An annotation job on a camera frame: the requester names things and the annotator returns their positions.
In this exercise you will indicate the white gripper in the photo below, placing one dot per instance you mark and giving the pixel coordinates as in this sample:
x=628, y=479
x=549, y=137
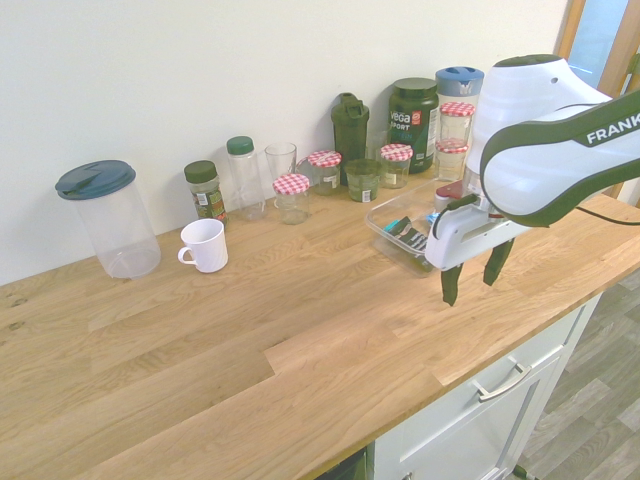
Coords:
x=460, y=240

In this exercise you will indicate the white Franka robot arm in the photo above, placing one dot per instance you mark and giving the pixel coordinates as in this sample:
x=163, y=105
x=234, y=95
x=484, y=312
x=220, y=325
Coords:
x=525, y=150

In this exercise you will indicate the black striped protein bar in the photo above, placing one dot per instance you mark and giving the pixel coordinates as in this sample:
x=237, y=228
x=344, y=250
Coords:
x=414, y=242

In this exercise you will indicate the blue white protein bar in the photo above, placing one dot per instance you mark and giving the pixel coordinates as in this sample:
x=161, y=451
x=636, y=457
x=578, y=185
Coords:
x=433, y=216

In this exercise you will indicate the teal yellow protein bar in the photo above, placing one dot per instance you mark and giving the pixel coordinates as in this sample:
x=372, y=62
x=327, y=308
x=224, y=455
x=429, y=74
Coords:
x=390, y=227

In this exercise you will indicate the clear rectangular plastic container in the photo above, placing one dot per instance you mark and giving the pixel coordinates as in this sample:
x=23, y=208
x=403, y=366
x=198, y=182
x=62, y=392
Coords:
x=395, y=205

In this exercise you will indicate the dark Vega protein powder tub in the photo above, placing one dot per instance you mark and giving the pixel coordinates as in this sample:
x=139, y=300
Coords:
x=412, y=120

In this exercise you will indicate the glass jar red checkered lid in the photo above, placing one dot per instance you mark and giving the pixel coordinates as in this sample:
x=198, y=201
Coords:
x=325, y=172
x=291, y=197
x=451, y=162
x=456, y=122
x=396, y=167

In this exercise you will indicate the white kitchen base cabinet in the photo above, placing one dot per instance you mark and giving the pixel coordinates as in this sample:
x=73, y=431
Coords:
x=500, y=425

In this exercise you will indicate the dark green shaker bottle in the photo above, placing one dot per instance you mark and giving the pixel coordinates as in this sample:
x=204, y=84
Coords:
x=350, y=135

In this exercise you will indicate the tall canister with blue lid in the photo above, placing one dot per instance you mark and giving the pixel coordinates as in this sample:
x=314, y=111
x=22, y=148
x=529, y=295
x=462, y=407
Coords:
x=459, y=80

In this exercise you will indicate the tall clear drinking glass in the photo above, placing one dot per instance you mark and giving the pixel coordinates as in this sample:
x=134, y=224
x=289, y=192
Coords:
x=281, y=157

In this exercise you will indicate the clear bottle with green lid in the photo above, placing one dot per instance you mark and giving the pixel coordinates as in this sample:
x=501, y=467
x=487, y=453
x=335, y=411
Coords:
x=245, y=180

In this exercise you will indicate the wooden framed glass door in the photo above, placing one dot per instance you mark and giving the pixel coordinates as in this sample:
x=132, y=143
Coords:
x=600, y=40

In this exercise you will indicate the white ceramic mug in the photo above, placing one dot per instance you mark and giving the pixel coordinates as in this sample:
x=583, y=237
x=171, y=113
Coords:
x=207, y=245

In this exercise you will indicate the spice jar with dark lid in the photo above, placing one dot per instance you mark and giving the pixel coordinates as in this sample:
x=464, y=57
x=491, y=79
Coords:
x=205, y=192

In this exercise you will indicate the clear pitcher with blue lid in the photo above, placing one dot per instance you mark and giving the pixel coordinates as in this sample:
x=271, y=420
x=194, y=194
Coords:
x=117, y=220

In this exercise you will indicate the red wrist camera mount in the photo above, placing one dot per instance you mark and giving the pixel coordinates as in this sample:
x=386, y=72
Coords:
x=447, y=191

